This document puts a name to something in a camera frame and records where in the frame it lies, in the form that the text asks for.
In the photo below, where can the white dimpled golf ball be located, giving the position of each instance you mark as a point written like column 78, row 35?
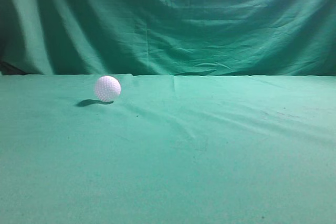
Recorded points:
column 107, row 89

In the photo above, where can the green table cloth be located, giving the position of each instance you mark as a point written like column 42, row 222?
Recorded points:
column 184, row 149

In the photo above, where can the green backdrop cloth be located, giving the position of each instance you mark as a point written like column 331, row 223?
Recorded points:
column 168, row 37

